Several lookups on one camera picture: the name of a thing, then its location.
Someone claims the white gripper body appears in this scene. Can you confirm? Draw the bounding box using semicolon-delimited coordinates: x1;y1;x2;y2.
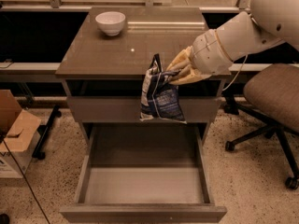
190;29;233;76

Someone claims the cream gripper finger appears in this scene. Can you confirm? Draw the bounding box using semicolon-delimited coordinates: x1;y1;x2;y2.
166;47;192;71
170;64;210;85

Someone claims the blue chip bag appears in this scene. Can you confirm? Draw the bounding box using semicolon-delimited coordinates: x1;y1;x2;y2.
140;54;187;124

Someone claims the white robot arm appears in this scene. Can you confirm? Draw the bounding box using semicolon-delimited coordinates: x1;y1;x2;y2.
167;0;299;85

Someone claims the grey drawer cabinet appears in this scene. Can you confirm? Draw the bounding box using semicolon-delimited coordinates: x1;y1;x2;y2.
55;6;232;146

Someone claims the closed grey top drawer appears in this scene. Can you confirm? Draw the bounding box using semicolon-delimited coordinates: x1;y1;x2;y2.
67;96;221;123

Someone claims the open grey middle drawer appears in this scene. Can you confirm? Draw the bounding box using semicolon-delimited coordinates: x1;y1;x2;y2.
61;123;227;224

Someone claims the brown office chair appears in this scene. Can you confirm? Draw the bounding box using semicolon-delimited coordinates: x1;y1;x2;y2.
224;63;299;189

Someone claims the white ceramic bowl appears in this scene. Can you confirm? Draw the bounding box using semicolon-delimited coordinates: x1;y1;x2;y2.
95;11;126;36

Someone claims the black metal stand leg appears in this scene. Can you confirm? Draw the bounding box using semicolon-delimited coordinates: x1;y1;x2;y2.
32;105;62;160

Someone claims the open cardboard box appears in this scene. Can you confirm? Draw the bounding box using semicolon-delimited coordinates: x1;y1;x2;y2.
0;90;41;178

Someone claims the white cable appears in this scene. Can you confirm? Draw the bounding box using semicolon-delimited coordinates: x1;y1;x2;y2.
221;53;249;92

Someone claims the black thin cable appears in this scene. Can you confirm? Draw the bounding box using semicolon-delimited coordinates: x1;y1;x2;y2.
0;133;51;224

